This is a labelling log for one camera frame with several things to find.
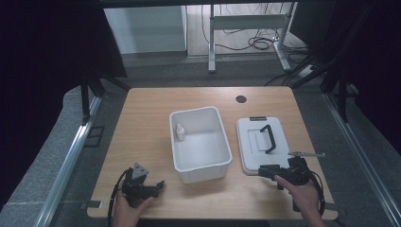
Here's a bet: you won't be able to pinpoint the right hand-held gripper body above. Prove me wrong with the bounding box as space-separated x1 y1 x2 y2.
276 150 326 213

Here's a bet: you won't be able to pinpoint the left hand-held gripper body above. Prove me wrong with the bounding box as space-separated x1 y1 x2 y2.
121 162 158 208

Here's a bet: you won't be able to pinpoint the white lid with black handle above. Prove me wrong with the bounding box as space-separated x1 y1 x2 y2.
235 115 293 176

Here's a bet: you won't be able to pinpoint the person's right hand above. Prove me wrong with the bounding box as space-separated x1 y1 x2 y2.
273 174 322 220

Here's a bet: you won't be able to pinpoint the person's left hand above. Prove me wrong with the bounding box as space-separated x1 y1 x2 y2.
112 189 156 223

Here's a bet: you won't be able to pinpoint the white plastic storage box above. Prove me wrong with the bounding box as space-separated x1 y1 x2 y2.
168 105 234 184

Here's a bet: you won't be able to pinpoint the small white bottle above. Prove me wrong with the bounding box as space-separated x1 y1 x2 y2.
175 123 186 142

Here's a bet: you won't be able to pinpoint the black tripod stand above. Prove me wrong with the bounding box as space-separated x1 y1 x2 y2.
78 70 131 126
288 3 358 124

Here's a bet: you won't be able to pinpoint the white power strip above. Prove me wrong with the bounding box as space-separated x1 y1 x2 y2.
297 63 317 79

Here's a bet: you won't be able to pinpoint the dark curtain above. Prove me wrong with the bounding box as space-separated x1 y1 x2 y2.
288 0 401 155
0 0 128 212

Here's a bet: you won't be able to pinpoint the white cabinet panel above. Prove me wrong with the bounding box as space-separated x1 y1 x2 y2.
103 5 188 55

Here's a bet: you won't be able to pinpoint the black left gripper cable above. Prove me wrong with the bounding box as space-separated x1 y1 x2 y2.
106 167 134 227

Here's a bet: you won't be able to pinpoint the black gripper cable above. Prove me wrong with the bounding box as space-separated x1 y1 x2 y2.
106 167 134 227
309 169 326 218

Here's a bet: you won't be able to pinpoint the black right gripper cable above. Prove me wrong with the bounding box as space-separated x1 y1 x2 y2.
309 169 326 218

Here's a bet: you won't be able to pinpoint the black square floor frame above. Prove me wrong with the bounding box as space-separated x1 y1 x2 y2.
83 125 106 148

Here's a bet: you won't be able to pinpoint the aluminium floor rail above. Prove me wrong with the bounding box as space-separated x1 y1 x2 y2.
322 92 401 227
33 95 104 227

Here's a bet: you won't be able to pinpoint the black floor cables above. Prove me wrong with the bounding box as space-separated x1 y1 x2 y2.
200 3 311 64

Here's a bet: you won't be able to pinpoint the white metal desk frame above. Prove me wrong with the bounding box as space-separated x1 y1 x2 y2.
207 2 298 75

